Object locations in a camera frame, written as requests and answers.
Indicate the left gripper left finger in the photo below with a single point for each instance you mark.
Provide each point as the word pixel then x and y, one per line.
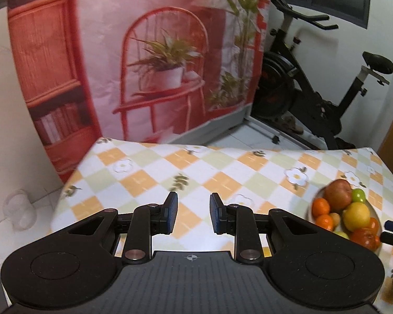
pixel 142 224

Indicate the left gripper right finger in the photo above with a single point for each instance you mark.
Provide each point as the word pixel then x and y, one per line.
pixel 242 223

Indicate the dark red apple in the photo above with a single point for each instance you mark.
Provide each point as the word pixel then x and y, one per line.
pixel 365 238

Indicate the yellow lemon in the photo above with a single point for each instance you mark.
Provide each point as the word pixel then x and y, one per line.
pixel 355 216

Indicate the green apple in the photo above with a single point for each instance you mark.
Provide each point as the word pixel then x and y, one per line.
pixel 358 195
pixel 342 234

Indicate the brown kiwi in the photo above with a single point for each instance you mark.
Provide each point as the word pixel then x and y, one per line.
pixel 336 218

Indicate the mandarin orange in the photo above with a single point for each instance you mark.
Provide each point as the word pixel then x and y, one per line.
pixel 325 221
pixel 373 226

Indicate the beige round plate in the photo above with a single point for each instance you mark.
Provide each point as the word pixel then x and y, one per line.
pixel 341 226

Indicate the green apple on plate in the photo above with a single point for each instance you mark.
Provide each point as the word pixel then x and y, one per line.
pixel 358 195

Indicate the checkered floral tablecloth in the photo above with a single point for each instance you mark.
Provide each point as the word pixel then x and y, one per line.
pixel 124 175

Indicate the large red apple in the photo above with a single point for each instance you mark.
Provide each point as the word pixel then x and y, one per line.
pixel 338 194

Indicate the small mandarin on plate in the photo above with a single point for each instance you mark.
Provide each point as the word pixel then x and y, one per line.
pixel 320 206

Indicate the clear glass jar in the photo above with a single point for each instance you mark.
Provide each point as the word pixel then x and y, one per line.
pixel 18 209

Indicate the black exercise bike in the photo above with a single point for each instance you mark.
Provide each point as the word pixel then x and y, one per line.
pixel 286 96

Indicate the pink printed backdrop cloth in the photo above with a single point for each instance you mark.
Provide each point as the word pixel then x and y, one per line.
pixel 147 71

